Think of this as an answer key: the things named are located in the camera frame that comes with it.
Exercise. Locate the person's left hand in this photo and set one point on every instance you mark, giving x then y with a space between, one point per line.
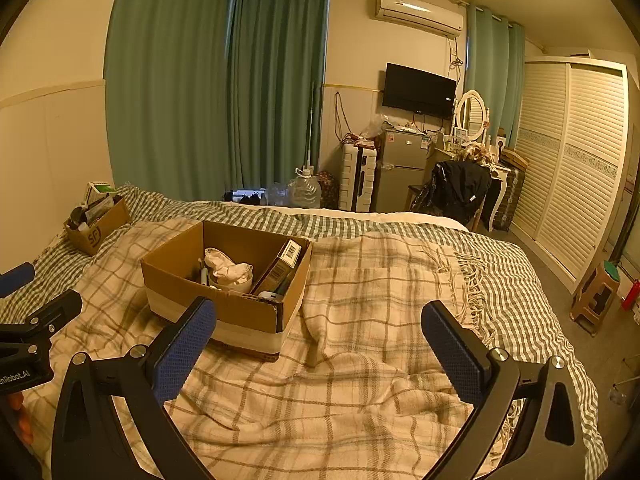
21 415

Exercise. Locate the green checked bedsheet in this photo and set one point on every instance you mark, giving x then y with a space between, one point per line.
520 290

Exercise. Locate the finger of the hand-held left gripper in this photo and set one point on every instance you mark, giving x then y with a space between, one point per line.
55 310
17 276

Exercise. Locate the pale green curtain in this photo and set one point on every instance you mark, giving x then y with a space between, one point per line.
492 75

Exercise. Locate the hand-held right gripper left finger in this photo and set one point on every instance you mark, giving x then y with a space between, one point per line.
185 352

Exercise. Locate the small white packet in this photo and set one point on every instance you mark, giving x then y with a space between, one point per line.
268 295

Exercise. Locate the green and white carton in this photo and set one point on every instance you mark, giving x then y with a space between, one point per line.
102 190

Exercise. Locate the dark patterned bag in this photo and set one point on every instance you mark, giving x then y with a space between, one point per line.
327 190

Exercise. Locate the white louvered wardrobe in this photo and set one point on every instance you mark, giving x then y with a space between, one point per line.
570 170

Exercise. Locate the clear water jug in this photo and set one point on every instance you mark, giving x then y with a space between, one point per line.
303 190

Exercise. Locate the wide green curtain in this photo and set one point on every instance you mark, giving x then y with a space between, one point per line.
165 90

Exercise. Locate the large cardboard box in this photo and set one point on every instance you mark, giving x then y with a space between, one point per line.
245 320

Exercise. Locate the black wall television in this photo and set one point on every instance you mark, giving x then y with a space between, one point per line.
420 90

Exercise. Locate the beige plaid blanket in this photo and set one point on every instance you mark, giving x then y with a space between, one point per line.
360 360

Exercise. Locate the brown plastic stool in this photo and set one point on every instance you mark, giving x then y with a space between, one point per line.
595 300

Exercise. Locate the clear plastic bag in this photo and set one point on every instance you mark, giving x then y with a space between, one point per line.
376 126

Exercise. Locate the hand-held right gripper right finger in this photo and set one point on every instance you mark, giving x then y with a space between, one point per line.
452 355

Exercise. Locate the brown suitcase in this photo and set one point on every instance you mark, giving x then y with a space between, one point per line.
514 195

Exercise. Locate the white ribbed suitcase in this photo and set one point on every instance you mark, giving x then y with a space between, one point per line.
357 175

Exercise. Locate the white tissue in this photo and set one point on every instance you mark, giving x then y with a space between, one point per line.
225 262

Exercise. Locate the black jacket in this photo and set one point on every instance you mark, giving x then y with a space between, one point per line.
455 187

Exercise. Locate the red bottle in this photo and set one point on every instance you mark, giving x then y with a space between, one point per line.
632 295

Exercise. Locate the small cardboard box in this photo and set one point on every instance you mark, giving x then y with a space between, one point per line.
102 230

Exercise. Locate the black round jar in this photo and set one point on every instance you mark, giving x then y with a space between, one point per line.
78 215

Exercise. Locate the white air conditioner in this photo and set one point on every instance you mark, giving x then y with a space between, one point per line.
417 12

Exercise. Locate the brown and white medicine box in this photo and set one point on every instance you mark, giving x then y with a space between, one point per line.
280 267

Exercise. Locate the narrow green curtain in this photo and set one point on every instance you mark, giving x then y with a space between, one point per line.
280 90

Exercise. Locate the white oval mirror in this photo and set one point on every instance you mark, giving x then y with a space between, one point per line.
470 112

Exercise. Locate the grey mop pole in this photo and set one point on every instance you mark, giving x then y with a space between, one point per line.
310 125

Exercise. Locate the blonde wig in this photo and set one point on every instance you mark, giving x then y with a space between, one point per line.
476 153

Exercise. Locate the grey small fridge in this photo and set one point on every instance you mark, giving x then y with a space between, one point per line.
400 170

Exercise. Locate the black shoes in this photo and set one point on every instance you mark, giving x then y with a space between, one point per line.
250 197

